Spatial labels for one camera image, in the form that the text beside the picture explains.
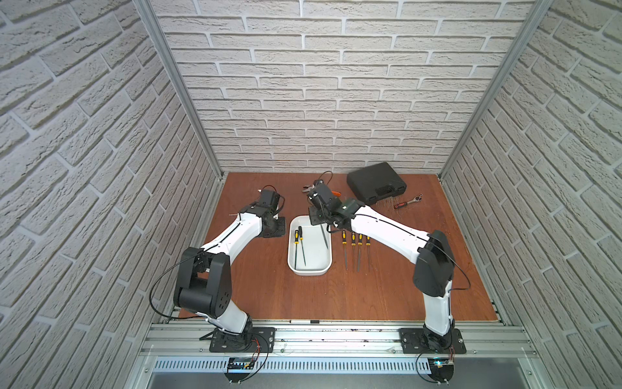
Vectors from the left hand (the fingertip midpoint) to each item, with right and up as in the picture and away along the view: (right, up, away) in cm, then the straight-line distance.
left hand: (282, 225), depth 90 cm
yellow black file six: (+28, -8, +4) cm, 29 cm away
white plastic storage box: (+10, -11, +2) cm, 15 cm away
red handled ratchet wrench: (+52, +8, +16) cm, 56 cm away
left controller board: (-10, -41, -19) cm, 46 cm away
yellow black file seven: (+25, -7, +4) cm, 26 cm away
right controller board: (+51, -40, -21) cm, 68 cm away
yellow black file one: (+5, -7, +4) cm, 10 cm away
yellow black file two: (+7, -8, +5) cm, 11 cm away
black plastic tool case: (+42, +18, +23) cm, 51 cm away
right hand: (+14, +6, -3) cm, 16 cm away
